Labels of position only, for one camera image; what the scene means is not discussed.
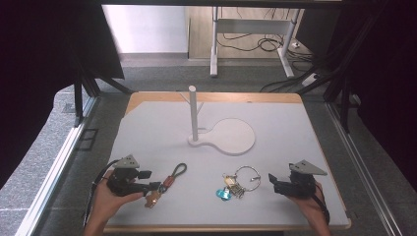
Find brown leather strap keychain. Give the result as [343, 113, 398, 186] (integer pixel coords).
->
[144, 162, 188, 209]

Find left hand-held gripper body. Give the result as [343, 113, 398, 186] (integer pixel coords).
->
[106, 154, 146, 198]

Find person's right hand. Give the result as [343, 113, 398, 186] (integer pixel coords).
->
[288, 182, 328, 225]

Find silver key ring with keys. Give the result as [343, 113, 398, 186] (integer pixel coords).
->
[214, 165, 263, 202]

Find white power strip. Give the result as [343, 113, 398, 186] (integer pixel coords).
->
[301, 73, 321, 88]

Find person's left hand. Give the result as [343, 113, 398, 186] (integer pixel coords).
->
[92, 170, 145, 224]

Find white key holder stand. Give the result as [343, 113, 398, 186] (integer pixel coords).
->
[179, 85, 257, 156]

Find black curtain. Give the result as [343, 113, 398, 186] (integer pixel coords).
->
[296, 0, 417, 193]
[0, 0, 126, 190]

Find black floor cables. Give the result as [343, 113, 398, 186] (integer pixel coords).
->
[216, 8, 317, 64]

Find aluminium rail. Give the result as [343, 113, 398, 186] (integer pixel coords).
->
[14, 96, 100, 236]
[326, 101, 396, 236]

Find black metal stand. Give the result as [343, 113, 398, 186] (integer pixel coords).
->
[72, 77, 136, 128]
[323, 75, 362, 134]

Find wooden table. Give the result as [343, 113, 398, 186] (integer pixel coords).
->
[103, 91, 352, 233]

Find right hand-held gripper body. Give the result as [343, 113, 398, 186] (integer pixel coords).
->
[284, 159, 328, 200]

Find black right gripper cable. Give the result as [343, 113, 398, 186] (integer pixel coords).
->
[311, 183, 331, 226]

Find white desk frame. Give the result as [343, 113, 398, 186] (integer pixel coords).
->
[209, 6, 301, 79]

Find white table mat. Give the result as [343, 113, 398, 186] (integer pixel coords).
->
[106, 100, 350, 227]

